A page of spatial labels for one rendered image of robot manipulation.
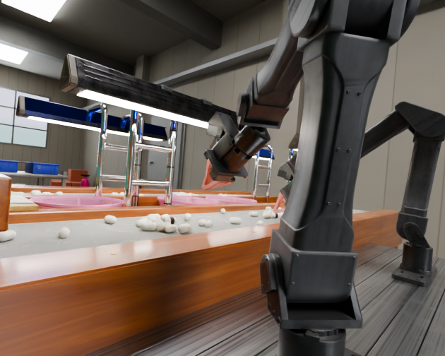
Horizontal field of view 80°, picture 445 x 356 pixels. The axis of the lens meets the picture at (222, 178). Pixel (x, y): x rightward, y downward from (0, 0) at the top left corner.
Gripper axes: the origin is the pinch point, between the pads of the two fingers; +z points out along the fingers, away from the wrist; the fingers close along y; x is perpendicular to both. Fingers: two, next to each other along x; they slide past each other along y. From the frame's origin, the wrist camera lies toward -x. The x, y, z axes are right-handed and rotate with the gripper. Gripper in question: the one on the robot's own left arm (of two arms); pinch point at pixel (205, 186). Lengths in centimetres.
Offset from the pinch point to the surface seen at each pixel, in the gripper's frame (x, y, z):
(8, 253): 6.7, 36.0, 10.0
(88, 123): -59, 5, 39
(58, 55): -502, -85, 276
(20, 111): -59, 27, 40
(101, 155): -41, 4, 38
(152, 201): -29, -21, 51
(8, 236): 1.4, 35.2, 14.8
